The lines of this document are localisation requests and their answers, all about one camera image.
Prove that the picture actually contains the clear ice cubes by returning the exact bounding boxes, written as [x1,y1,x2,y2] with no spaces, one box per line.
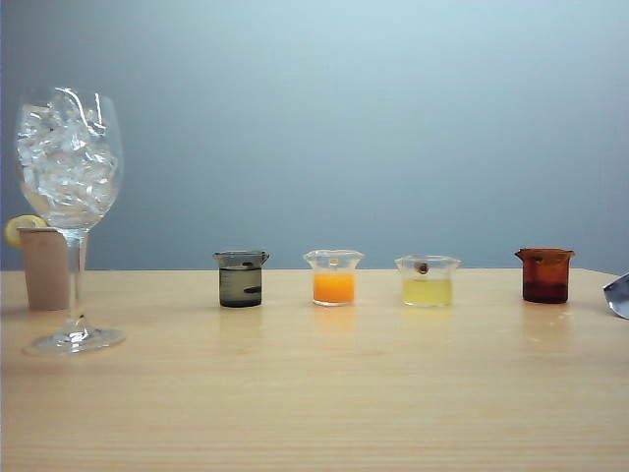
[16,90,120,217]

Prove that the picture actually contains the stainless steel ice scoop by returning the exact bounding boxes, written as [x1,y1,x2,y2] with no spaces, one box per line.
[602,272,629,322]

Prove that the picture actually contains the clear beaker with orange juice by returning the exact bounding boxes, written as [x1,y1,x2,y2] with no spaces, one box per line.
[302,249,366,307]

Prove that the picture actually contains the grey smoked glass beaker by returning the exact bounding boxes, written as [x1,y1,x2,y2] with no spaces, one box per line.
[211,250,271,309]

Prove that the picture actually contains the clear beaker with pale yellow liquid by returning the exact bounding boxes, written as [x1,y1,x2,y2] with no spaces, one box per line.
[393,254,462,309]

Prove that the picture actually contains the amber brown glass beaker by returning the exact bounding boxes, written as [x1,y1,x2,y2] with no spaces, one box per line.
[514,247,576,304]

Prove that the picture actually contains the clear wine glass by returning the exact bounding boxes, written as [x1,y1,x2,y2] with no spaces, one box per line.
[14,87,127,358]

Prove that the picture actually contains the beige paper cup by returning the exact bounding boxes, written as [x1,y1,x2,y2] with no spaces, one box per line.
[17,226,88,312]

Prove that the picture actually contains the yellow lemon slice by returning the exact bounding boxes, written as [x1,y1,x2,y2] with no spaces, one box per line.
[4,213,49,249]

